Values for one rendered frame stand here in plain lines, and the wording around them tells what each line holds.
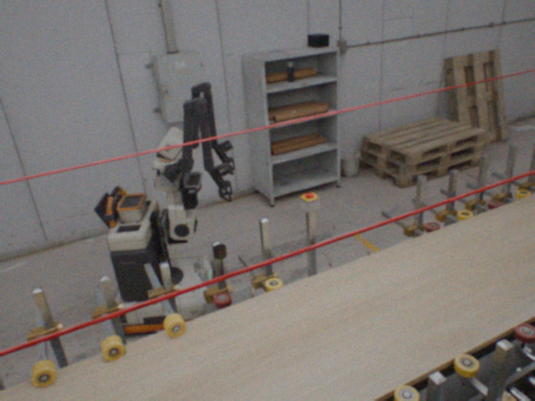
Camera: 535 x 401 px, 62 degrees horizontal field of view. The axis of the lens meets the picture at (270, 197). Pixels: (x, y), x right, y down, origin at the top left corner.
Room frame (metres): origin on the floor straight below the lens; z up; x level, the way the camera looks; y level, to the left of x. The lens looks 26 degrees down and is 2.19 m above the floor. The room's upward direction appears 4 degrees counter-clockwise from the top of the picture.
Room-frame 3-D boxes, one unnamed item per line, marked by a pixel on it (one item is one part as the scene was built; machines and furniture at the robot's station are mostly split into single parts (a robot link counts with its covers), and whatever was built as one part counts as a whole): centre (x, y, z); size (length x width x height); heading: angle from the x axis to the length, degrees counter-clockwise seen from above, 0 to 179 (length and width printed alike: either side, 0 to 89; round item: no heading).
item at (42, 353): (1.47, 0.99, 0.95); 0.50 x 0.04 x 0.04; 25
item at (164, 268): (1.68, 0.50, 0.86); 0.04 x 0.04 x 0.48; 25
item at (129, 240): (2.75, 0.92, 0.59); 0.55 x 0.34 x 0.83; 1
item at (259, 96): (4.71, -0.31, 0.78); 0.90 x 0.45 x 1.55; 115
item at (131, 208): (2.75, 0.94, 0.87); 0.23 x 0.15 x 0.11; 1
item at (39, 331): (1.46, 0.97, 0.95); 0.14 x 0.06 x 0.05; 115
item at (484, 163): (2.53, -1.32, 0.92); 0.04 x 0.04 x 0.48; 25
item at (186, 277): (2.75, 0.82, 0.16); 0.67 x 0.64 x 0.25; 91
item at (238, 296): (1.82, 0.25, 0.75); 0.26 x 0.01 x 0.10; 115
